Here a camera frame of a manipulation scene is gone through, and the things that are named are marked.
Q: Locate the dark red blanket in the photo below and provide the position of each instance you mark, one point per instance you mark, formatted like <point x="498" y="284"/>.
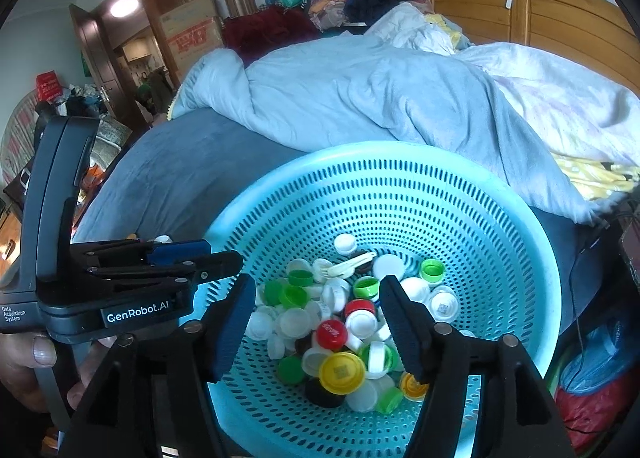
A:
<point x="265" y="31"/>

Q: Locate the heap of collected bottle caps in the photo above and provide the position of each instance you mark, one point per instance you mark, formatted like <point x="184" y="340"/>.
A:
<point x="340" y="368"/>

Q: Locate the blue plastic bag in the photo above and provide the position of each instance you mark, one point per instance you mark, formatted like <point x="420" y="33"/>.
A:
<point x="605" y="358"/>

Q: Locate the dark wooden door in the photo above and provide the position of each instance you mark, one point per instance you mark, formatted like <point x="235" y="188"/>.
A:
<point x="92" y="53"/>

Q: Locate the cardboard box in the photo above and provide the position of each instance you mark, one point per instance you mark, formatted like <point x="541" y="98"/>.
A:
<point x="192" y="33"/>

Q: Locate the yellow dotted cloth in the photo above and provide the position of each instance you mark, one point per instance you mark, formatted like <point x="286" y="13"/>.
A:
<point x="595" y="176"/>

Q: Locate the spread of bottle caps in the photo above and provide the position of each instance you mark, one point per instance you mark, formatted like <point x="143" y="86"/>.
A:
<point x="162" y="238"/>

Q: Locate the teal perforated plastic basket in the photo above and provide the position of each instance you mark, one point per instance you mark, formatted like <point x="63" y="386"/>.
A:
<point x="400" y="198"/>

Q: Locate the white crumpled cloth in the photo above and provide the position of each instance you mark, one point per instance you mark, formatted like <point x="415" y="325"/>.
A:
<point x="415" y="31"/>

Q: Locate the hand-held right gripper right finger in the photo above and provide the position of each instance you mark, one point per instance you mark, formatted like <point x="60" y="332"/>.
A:
<point x="400" y="325"/>

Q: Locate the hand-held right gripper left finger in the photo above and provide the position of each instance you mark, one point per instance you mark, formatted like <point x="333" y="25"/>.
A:
<point x="235" y="325"/>

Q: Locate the red plastic bag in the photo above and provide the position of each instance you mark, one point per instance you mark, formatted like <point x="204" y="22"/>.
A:
<point x="590" y="418"/>

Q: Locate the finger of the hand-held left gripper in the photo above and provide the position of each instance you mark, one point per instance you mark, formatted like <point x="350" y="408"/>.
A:
<point x="220" y="264"/>
<point x="175" y="251"/>

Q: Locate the wooden headboard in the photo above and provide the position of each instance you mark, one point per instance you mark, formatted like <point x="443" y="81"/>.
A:
<point x="560" y="13"/>

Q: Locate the person's left hand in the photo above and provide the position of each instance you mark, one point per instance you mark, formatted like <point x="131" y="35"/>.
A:
<point x="27" y="350"/>

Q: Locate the red paper bag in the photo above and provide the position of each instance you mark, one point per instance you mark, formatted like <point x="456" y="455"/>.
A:
<point x="49" y="86"/>

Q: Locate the light blue duvet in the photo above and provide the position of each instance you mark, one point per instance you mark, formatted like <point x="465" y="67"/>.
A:
<point x="350" y="93"/>

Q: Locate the large round pale panel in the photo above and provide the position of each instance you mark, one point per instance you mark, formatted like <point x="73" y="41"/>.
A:
<point x="17" y="133"/>

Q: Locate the cream plastic spoon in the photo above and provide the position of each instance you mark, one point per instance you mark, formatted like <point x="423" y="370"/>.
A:
<point x="350" y="264"/>

